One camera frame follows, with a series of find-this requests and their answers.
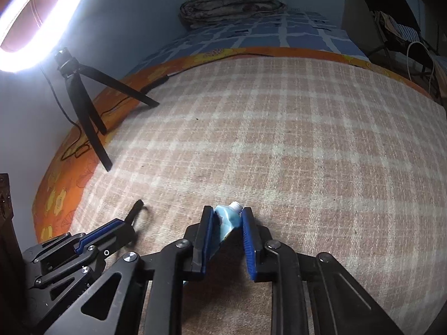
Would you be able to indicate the black folding chair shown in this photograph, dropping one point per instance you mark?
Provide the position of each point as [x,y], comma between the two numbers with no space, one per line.
[394,46]

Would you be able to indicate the orange floral bed sheet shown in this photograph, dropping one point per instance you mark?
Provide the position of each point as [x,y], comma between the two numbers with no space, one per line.
[59,199]

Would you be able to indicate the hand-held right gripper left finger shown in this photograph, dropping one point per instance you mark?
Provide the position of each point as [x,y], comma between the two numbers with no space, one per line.
[208,230]

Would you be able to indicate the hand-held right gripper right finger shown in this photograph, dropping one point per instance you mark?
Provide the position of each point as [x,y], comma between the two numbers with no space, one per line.
[248,240]

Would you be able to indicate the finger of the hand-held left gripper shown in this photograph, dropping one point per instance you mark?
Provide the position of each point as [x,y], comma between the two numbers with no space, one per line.
[134,213]
[101,235]

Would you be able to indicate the dark wooden furniture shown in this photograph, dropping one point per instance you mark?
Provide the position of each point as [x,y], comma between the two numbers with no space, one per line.
[7,251]

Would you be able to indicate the blue checkered bed sheet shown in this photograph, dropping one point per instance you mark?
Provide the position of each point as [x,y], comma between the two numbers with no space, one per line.
[272,31]

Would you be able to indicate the black tripod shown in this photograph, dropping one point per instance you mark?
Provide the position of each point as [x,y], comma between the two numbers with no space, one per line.
[83,111]

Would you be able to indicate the small blue tube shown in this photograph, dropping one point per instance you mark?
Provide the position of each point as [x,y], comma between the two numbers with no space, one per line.
[227,221]

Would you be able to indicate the folded floral quilt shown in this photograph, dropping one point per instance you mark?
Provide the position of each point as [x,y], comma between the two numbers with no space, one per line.
[234,3]

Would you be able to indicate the beige plaid blanket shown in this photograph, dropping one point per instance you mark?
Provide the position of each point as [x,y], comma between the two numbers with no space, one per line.
[279,146]

